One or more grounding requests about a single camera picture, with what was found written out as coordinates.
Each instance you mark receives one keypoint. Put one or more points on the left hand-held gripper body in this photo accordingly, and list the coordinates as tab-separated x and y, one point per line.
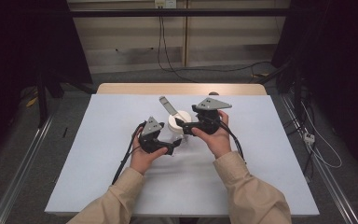
151	126

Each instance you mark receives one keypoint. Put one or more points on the aluminium floor rail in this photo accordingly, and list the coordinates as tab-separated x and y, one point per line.
332	186
21	168

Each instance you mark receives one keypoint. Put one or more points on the white power strip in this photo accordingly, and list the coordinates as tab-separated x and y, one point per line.
309	137

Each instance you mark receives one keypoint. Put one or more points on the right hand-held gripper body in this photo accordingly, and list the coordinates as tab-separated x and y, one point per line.
213	104

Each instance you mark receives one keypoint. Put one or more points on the white wall socket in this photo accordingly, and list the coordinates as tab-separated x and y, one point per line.
165	3

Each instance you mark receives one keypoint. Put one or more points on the person's left hand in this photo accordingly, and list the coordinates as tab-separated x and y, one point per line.
141	160

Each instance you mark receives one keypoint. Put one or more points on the black tripod stand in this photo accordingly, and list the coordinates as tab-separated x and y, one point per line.
297	90

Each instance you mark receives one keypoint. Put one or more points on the small black floor object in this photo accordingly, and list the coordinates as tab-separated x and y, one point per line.
65	132

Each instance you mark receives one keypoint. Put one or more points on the black horizontal metal bar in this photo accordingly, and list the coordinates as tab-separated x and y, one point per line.
180	12

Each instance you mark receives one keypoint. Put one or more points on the black metal stand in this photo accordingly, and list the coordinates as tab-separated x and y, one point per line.
42	102

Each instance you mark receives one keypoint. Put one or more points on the glass jar with white lid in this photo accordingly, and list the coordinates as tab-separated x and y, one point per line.
174	126

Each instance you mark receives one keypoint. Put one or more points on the white table cover board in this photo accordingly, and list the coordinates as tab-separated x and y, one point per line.
183	177

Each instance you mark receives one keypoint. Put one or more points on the person's right hand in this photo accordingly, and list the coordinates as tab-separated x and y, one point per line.
219	143

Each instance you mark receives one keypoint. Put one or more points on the dark round table grommet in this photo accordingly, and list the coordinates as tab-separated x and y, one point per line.
213	93

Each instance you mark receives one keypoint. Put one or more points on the grey strip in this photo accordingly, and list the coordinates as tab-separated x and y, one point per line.
168	105

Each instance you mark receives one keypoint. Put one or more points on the yellow floor tape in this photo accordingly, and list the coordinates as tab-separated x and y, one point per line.
31	102

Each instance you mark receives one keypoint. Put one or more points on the black curtain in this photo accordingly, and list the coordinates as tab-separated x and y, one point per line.
338	62
18	46

